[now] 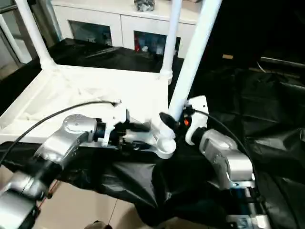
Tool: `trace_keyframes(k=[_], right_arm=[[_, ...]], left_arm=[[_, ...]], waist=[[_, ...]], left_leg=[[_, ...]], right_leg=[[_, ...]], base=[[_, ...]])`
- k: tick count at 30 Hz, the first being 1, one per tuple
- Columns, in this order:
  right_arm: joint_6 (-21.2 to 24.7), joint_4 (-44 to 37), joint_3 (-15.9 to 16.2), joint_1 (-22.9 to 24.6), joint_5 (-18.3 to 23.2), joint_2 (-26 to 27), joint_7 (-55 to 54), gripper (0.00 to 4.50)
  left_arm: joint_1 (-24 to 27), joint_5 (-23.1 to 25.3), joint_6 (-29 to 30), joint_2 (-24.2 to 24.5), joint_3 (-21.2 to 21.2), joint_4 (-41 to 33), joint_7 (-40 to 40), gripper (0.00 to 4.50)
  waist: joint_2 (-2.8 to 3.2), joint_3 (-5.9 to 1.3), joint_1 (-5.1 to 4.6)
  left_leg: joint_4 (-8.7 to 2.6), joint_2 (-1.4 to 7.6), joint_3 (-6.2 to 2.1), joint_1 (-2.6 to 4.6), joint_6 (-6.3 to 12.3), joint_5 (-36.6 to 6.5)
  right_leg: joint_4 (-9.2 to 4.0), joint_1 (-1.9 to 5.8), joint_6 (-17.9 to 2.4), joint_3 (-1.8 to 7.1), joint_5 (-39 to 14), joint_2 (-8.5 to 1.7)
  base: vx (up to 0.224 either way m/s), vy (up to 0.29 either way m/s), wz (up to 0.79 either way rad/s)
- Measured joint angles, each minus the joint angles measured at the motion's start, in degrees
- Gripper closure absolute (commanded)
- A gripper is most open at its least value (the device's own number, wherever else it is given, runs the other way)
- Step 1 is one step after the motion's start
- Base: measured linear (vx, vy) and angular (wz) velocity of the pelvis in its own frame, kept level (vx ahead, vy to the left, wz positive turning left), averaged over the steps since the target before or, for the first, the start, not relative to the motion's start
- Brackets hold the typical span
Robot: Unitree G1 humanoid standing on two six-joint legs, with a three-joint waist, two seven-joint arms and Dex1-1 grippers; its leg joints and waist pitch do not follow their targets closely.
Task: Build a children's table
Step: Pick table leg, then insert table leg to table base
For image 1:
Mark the white pole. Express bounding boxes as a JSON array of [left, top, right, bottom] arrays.
[[0, 16, 25, 63]]

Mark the black metal bar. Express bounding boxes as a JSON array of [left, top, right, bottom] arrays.
[[259, 56, 305, 69]]

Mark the black mat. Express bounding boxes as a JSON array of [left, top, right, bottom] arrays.
[[0, 37, 305, 229]]

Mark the white glass-door cabinet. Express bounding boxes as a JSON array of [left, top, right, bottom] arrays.
[[51, 0, 199, 60]]

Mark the black backdrop cloth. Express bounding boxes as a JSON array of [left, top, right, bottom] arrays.
[[197, 0, 305, 70]]

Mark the white plastic table leg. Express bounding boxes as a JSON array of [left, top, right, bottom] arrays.
[[162, 0, 183, 84], [14, 0, 58, 69], [152, 0, 224, 142]]

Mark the black left wrist camera cable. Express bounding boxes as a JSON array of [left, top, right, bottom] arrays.
[[0, 100, 122, 166]]

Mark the red wire hanger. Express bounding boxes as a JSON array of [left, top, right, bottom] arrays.
[[37, 180, 59, 209]]

